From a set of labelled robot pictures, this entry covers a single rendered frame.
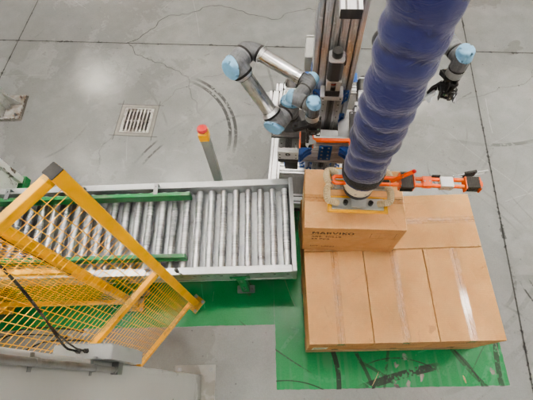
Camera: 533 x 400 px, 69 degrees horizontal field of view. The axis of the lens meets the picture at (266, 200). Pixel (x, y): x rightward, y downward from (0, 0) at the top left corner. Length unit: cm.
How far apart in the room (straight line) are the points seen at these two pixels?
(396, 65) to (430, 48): 11
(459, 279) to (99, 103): 365
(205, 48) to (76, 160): 182
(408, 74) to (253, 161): 243
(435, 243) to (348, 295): 71
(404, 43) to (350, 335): 180
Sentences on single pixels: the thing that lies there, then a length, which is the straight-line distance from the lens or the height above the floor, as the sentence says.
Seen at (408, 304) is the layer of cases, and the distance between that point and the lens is 271.
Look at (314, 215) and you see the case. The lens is 235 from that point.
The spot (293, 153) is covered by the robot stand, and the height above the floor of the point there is 98.
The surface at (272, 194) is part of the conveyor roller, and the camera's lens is 285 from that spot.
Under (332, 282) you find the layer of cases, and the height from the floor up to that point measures 54.
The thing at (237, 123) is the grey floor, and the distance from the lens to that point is 390.
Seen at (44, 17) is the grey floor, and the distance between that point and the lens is 574.
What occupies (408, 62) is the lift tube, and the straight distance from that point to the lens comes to 138.
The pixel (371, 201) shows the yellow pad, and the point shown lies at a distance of 226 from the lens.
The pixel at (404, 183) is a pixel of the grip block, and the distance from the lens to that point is 225.
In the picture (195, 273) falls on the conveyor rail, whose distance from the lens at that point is 266.
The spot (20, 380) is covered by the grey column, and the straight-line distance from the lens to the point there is 113.
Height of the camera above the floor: 310
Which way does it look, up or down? 64 degrees down
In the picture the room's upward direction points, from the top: 6 degrees counter-clockwise
